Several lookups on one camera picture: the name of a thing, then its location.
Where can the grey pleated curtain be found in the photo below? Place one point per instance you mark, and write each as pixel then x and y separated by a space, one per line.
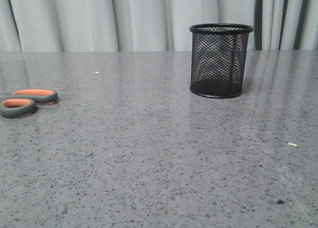
pixel 150 25

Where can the small black crumb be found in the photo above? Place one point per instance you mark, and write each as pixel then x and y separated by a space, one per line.
pixel 280 201

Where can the black mesh pen bucket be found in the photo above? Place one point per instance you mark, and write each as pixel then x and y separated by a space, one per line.
pixel 218 59

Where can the grey orange handled scissors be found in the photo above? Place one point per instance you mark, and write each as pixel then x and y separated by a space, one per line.
pixel 22 102

